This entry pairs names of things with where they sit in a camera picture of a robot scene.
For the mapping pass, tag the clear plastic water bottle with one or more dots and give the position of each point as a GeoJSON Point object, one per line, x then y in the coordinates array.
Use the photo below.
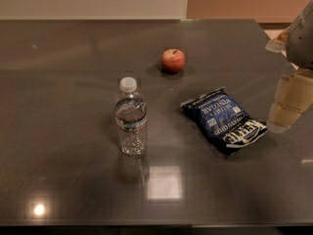
{"type": "Point", "coordinates": [130, 114]}

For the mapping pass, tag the red apple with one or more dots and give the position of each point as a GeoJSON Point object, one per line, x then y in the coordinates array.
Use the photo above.
{"type": "Point", "coordinates": [173, 60]}

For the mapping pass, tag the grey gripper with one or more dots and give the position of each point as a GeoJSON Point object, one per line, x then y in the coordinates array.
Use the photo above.
{"type": "Point", "coordinates": [302, 41]}

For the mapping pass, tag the blue chip bag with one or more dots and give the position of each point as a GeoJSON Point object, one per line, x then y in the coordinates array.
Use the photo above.
{"type": "Point", "coordinates": [223, 121]}

